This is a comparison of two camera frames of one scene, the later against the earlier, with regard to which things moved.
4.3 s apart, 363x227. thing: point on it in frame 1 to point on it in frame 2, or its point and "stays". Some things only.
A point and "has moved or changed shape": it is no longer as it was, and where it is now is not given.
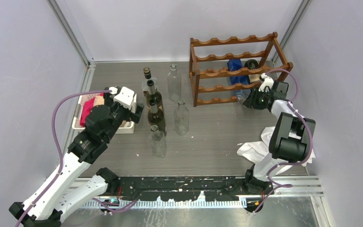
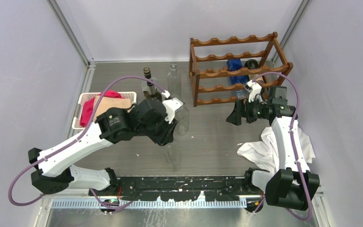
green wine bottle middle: [152, 93] stays
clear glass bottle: [181, 115] stays
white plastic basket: [128, 127] stays
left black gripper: [130, 116] to [167, 135]
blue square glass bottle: [235, 64] stays
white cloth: [259, 150] stays
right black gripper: [251, 101] to [241, 106]
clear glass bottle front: [158, 142] has moved or changed shape
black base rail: [183, 188] stays
